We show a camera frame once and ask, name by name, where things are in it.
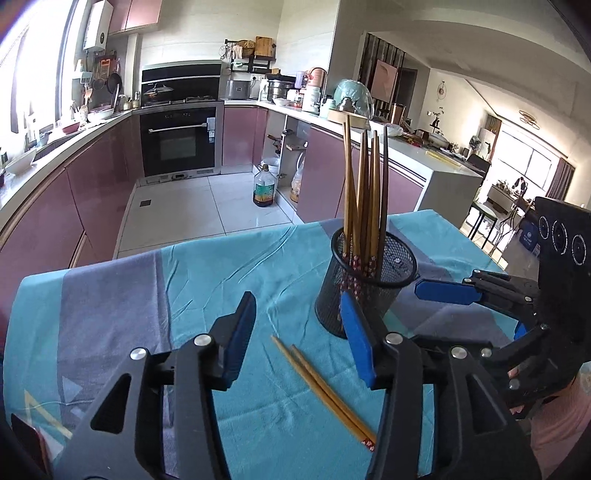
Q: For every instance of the cooking oil bottle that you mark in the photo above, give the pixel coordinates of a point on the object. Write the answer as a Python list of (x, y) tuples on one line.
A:
[(264, 189)]

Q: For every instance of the pot with glass lid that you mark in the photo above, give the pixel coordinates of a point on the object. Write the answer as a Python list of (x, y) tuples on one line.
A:
[(158, 92)]

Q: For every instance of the mauve kitchen cabinet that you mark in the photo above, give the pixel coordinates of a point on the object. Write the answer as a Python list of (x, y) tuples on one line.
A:
[(323, 175), (244, 138), (69, 207)]

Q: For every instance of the white kitchen island counter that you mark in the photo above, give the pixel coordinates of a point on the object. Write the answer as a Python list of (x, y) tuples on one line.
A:
[(448, 184)]

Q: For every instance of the person's right forearm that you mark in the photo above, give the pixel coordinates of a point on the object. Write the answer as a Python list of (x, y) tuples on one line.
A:
[(558, 429)]

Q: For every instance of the steel cooking pot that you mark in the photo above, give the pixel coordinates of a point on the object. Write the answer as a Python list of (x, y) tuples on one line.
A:
[(280, 87)]

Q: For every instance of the pink kettle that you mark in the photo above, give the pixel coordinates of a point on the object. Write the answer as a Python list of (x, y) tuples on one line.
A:
[(317, 78)]

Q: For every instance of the black built-in oven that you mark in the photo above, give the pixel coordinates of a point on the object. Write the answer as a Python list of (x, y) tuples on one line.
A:
[(178, 143)]

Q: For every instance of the bundle of wooden chopsticks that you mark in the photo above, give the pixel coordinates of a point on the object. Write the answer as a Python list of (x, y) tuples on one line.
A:
[(364, 207)]

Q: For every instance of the black range hood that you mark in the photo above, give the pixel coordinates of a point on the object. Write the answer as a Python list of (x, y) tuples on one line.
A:
[(184, 76)]

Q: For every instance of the wooden chopstick floral end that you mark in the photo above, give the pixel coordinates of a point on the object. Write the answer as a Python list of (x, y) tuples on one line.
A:
[(323, 379), (300, 369)]

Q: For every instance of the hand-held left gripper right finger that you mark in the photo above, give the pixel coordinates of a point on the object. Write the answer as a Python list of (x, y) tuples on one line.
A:
[(358, 337)]

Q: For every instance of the black mesh utensil holder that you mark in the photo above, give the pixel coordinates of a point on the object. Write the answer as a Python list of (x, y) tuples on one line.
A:
[(401, 286)]

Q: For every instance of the person's right hand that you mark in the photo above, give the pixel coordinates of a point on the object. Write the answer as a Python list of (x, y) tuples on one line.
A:
[(514, 383)]

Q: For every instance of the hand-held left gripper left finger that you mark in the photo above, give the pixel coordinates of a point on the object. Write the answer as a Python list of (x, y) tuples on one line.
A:
[(240, 332)]

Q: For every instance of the teal and grey tablecloth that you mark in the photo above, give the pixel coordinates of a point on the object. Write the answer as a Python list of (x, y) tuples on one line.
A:
[(184, 286)]

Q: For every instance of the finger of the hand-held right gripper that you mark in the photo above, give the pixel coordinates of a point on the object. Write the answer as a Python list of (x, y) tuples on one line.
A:
[(443, 342), (443, 291)]

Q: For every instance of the mauve wall cabinet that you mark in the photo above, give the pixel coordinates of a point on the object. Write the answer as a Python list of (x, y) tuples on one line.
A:
[(136, 14)]

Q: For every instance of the plastic bag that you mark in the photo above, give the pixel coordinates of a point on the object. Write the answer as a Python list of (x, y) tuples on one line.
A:
[(298, 182)]

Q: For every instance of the blue storage box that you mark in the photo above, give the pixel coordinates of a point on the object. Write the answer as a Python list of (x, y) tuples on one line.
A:
[(530, 236)]

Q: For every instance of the teal food cover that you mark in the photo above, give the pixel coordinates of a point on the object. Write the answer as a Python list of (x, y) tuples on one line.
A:
[(353, 97)]

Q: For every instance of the wall clock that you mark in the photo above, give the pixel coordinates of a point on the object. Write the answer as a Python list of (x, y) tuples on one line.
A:
[(442, 90)]

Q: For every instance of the white water heater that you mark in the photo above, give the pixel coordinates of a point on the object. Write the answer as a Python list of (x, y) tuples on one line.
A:
[(98, 25)]

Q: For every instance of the hanging frying pan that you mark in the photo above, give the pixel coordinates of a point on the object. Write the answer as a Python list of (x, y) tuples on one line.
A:
[(114, 85)]

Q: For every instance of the kitchen window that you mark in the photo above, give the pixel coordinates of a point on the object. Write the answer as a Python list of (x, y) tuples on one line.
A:
[(32, 69)]

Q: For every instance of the gold ceiling lamp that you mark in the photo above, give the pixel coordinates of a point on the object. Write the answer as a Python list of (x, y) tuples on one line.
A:
[(528, 118)]

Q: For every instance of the white bowl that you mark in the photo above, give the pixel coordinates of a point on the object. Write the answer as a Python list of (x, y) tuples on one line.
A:
[(281, 101)]

